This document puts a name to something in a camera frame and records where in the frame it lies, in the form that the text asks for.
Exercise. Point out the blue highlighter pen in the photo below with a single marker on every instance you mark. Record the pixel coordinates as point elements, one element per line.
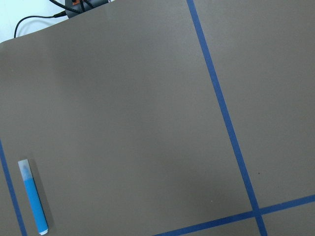
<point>33,197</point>

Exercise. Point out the near orange usb hub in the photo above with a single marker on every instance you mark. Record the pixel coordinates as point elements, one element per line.
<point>82,6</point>

